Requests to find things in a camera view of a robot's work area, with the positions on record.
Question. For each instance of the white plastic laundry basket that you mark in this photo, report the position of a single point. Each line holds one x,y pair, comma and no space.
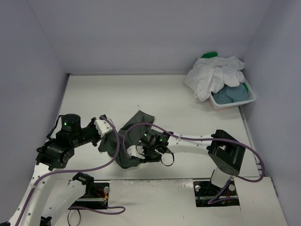
251,98

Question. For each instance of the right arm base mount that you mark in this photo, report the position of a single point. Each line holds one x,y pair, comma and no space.
208,195

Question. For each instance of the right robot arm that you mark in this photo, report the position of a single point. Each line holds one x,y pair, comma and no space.
221,147

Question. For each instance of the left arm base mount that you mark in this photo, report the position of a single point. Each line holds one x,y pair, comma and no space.
97,198

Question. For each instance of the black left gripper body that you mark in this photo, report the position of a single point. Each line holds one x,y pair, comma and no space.
94,133

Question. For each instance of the dark grey t-shirt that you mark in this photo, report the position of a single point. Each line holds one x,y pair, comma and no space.
108,143

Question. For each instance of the white t-shirt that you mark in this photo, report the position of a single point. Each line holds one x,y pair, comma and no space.
196,80

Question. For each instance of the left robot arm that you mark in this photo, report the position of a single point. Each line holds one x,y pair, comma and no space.
51,160

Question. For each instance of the light blue t-shirt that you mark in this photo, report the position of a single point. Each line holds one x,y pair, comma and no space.
228,95

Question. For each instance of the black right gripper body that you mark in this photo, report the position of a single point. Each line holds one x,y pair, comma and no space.
147,155

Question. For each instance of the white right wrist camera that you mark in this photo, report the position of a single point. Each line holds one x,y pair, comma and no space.
136,151

